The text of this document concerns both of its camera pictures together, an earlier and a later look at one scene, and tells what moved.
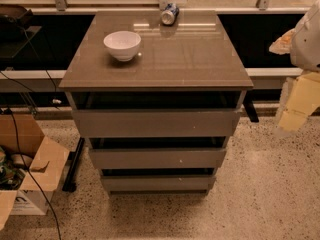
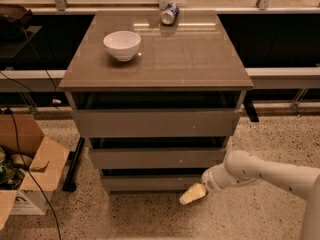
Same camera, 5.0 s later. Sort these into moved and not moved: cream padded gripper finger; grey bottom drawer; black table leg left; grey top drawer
Moved: cream padded gripper finger
Not moved: black table leg left; grey top drawer; grey bottom drawer
